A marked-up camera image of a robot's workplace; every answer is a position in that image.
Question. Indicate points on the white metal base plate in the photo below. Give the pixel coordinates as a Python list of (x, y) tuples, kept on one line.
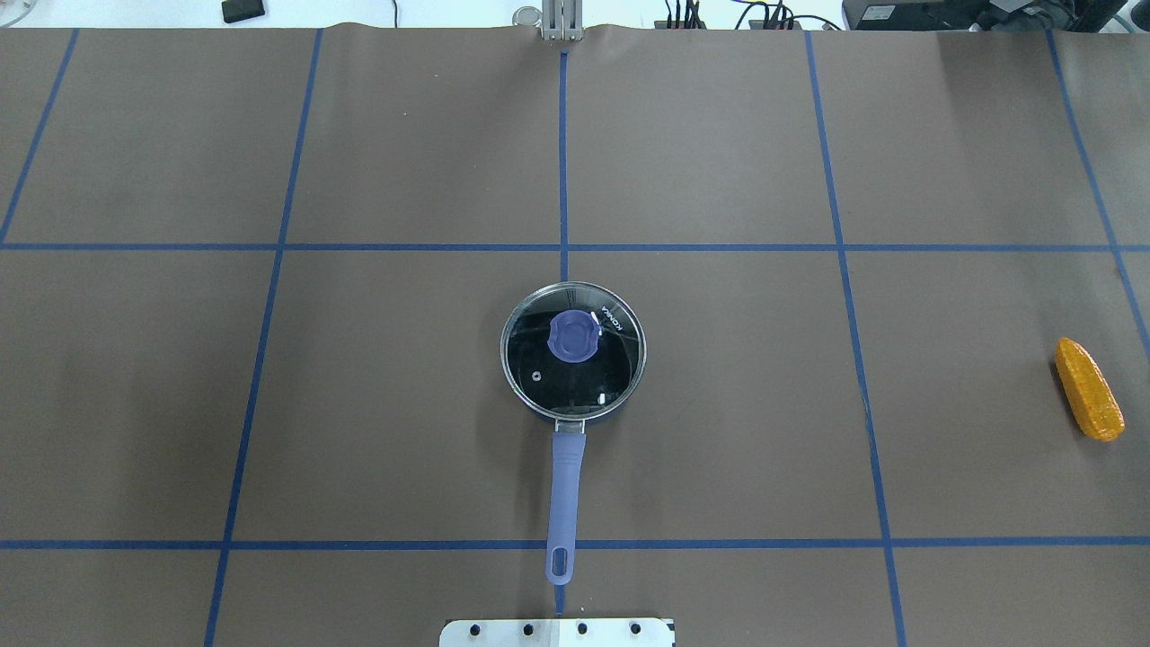
[(610, 631)]

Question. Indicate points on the glass pot lid purple knob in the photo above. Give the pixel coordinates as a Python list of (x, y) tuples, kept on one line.
[(573, 351)]

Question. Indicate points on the yellow corn cob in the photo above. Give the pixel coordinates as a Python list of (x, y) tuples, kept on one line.
[(1092, 402)]

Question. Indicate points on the black box on back table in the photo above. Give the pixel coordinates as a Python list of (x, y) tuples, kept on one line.
[(235, 11)]

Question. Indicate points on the grey metal mount post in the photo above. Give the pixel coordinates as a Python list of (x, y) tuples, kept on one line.
[(562, 20)]

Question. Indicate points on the black device top right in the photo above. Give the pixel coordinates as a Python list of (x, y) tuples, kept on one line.
[(1004, 16)]

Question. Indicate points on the dark saucepan with purple handle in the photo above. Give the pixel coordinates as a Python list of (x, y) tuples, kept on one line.
[(568, 447)]

